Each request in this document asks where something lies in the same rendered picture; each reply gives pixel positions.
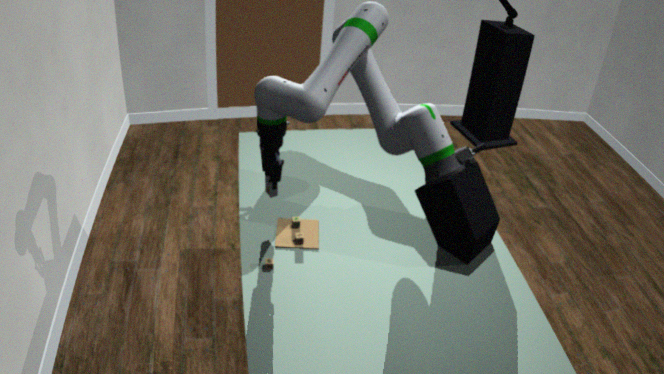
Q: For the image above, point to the tan square mat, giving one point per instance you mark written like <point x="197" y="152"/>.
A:
<point x="285" y="234"/>

